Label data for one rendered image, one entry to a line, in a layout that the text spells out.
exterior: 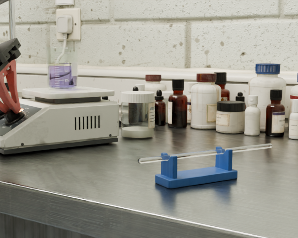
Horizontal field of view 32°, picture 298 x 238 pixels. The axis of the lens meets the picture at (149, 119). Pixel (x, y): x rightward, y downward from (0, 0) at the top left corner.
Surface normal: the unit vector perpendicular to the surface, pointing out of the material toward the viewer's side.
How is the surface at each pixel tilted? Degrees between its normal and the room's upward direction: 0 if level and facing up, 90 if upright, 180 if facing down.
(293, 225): 0
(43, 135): 90
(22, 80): 90
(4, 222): 90
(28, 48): 90
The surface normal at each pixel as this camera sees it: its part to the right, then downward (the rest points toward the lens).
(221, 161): -0.86, 0.06
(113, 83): -0.55, 0.11
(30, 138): 0.58, 0.11
